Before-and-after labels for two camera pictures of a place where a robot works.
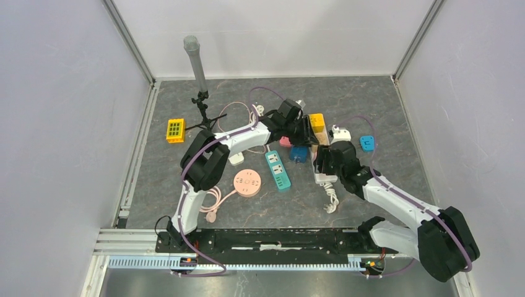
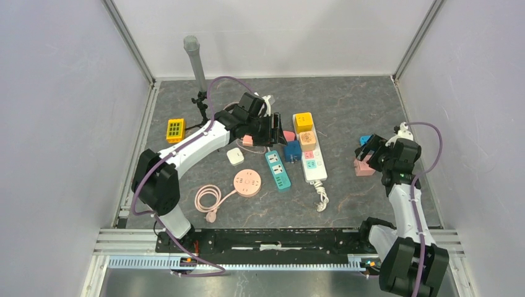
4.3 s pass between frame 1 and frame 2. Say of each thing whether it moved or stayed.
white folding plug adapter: stayed
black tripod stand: stayed
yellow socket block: stayed
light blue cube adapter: stayed
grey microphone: stayed
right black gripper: moved
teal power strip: stayed
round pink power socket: stayed
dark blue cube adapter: moved
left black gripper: moved
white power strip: moved
